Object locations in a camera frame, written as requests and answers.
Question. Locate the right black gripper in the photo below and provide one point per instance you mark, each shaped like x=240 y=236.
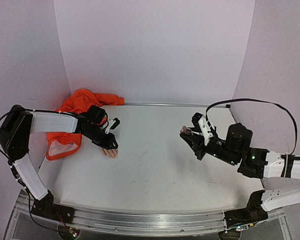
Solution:
x=200 y=141

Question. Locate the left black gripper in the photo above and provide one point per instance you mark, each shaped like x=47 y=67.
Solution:
x=111 y=139

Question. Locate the nail polish bottle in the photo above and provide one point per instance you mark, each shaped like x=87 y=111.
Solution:
x=186 y=130

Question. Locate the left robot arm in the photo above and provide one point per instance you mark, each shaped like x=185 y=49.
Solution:
x=17 y=125

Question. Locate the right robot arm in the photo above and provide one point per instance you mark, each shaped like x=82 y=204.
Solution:
x=257 y=163

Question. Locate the mannequin hand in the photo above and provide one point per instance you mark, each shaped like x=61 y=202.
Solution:
x=110 y=153

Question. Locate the orange hoodie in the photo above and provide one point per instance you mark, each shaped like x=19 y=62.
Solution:
x=62 y=142

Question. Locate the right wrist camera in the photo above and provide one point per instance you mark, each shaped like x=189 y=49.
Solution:
x=207 y=128

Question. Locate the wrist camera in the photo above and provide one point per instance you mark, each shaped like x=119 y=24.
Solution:
x=207 y=128
x=110 y=124

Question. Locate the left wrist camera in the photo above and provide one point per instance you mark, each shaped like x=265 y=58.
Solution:
x=110 y=124

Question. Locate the aluminium front rail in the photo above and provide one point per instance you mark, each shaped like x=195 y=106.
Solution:
x=27 y=222

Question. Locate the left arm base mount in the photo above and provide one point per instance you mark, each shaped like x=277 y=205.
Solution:
x=46 y=208

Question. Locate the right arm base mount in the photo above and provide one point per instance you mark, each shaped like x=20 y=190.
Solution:
x=251 y=214

